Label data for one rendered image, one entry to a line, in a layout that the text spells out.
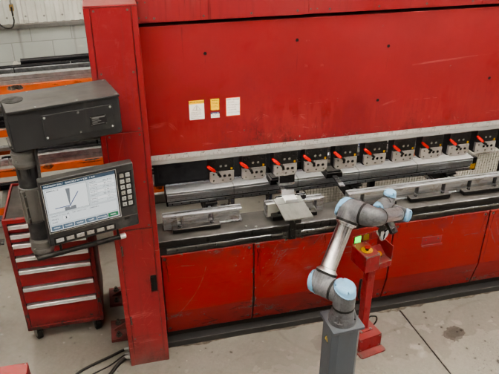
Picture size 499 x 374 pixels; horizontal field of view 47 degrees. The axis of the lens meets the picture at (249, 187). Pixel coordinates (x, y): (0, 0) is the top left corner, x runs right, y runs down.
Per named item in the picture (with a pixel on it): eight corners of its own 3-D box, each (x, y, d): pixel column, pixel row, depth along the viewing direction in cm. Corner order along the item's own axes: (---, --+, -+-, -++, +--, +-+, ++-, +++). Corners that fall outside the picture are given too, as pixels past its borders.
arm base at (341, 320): (361, 325, 301) (363, 311, 296) (335, 332, 297) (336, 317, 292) (348, 306, 313) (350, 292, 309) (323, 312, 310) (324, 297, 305)
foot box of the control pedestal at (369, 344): (361, 360, 384) (363, 346, 378) (341, 335, 403) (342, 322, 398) (386, 350, 391) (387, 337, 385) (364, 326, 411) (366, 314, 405)
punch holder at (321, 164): (304, 173, 364) (305, 149, 356) (299, 167, 371) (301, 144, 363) (326, 171, 367) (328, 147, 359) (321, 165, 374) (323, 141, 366)
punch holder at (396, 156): (391, 162, 376) (394, 139, 368) (386, 157, 384) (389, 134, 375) (413, 160, 379) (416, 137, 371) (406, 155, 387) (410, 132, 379)
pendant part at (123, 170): (50, 247, 282) (38, 182, 264) (46, 235, 291) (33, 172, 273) (139, 224, 300) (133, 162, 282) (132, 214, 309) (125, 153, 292)
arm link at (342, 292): (347, 315, 293) (350, 294, 286) (324, 304, 300) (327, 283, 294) (359, 303, 301) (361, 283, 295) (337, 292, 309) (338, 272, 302)
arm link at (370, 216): (382, 211, 289) (415, 206, 329) (362, 204, 295) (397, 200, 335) (376, 232, 291) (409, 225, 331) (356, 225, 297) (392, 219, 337)
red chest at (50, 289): (31, 346, 394) (1, 222, 346) (36, 299, 437) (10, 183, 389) (106, 334, 405) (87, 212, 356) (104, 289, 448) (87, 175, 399)
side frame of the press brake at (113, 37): (131, 366, 378) (82, 6, 267) (124, 286, 451) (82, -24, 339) (169, 360, 384) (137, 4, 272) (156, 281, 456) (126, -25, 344)
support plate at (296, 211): (285, 221, 349) (285, 220, 348) (273, 199, 371) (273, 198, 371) (313, 217, 353) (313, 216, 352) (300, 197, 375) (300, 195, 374)
